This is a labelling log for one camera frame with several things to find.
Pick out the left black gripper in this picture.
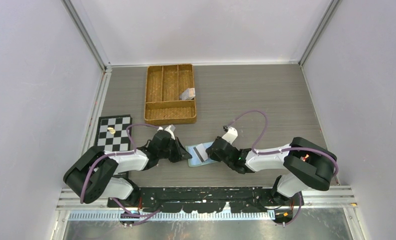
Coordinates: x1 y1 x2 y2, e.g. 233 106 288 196
158 136 192 163

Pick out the green card holder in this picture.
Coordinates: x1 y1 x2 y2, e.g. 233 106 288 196
186 142 216 167

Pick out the stack of cards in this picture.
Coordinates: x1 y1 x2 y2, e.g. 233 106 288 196
179 87 196 101

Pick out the woven wicker divided tray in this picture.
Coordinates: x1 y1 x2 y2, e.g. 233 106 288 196
144 64 197 126

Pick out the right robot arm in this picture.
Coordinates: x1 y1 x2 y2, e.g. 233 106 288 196
206 137 339 205

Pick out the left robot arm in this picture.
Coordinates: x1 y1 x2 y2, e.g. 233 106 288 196
63 126 192 207

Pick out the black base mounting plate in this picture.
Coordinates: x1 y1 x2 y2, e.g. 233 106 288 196
118 186 303 214

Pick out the black white chessboard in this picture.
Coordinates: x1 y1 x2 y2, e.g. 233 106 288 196
93 114 133 180

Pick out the cream chess piece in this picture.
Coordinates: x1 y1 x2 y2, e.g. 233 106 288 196
107 127 116 135

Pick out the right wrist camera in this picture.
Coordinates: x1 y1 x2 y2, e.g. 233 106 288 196
221 125 238 144

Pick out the aluminium front rail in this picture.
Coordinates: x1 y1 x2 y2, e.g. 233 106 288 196
56 185 357 211

